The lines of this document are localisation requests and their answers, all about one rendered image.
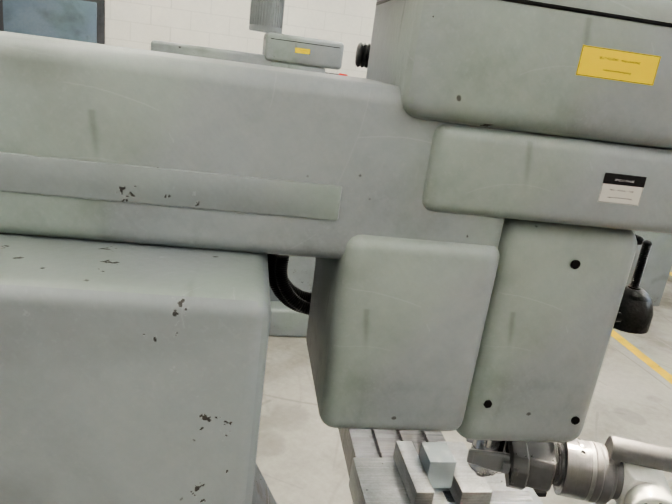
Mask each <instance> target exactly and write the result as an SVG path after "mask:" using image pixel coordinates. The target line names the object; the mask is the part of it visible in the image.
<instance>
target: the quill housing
mask: <svg viewBox="0 0 672 504"><path fill-rule="evenodd" d="M498 250H499V254H500V257H499V263H498V268H497V272H496V277H495V281H494V285H493V290H492V294H491V299H490V303H489V308H488V312H487V317H486V321H485V325H484V330H483V334H482V339H481V343H480V348H479V352H478V357H477V361H476V366H475V370H474V374H473V379H472V383H471V388H470V392H469V397H468V401H467V406H466V410H465V414H464V419H463V422H462V424H461V426H460V427H459V428H458V429H456V431H457V432H458V433H459V434H460V435H461V436H463V437H464V438H467V439H471V440H496V441H531V442H570V441H573V440H575V439H576V438H577V437H579V435H580V434H581V432H582V430H583V427H584V424H585V420H586V417H587V414H588V410H589V407H590V404H591V400H592V397H593V394H594V390H595V387H596V384H597V380H598V377H599V374H600V370H601V367H602V364H603V360H604V357H605V354H606V350H607V347H608V343H609V340H610V337H611V333H612V330H613V327H614V323H615V320H616V317H617V313H618V310H619V307H620V303H621V300H622V297H623V293H624V290H625V287H626V283H627V280H628V277H629V273H630V270H631V267H632V263H633V260H634V256H635V253H636V250H637V239H636V236H635V234H634V232H633V231H632V230H624V229H613V228H602V227H592V226H581V225H571V224H560V223H549V222H539V221H528V220H518V219H507V218H505V219H504V223H503V228H502V232H501V237H500V241H499V246H498Z"/></svg>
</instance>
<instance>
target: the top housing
mask: <svg viewBox="0 0 672 504"><path fill-rule="evenodd" d="M366 79H371V80H375V81H379V82H383V83H387V84H391V85H395V86H399V87H400V89H401V98H402V103H403V106H404V109H405V110H406V112H407V113H408V114H409V115H411V116H412V117H415V118H418V119H425V120H434V121H442V122H450V123H459V124H467V125H475V126H483V127H492V128H500V129H508V130H516V131H524V132H532V133H540V134H548V135H557V136H565V137H573V138H582V139H590V140H598V141H606V142H615V143H623V144H631V145H640V146H648V147H656V148H664V149H672V0H377V2H376V9H375V16H374V23H373V31H372V38H371V45H370V53H369V60H368V67H367V74H366Z"/></svg>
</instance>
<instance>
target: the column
mask: <svg viewBox="0 0 672 504"><path fill-rule="evenodd" d="M270 318H271V303H270V288H269V272H268V256H267V254H265V253H252V252H239V251H227V250H214V249H201V248H188V247H176V246H163V245H150V244H137V243H125V242H112V241H99V240H86V239H74V238H61V237H48V236H35V235H22V234H10V233H0V504H252V495H253V485H254V476H255V466H256V456H257V446H258V436H259V426H260V417H261V407H262V397H263V387H264V377H265V368H266V358H267V348H268V338H269V328H270Z"/></svg>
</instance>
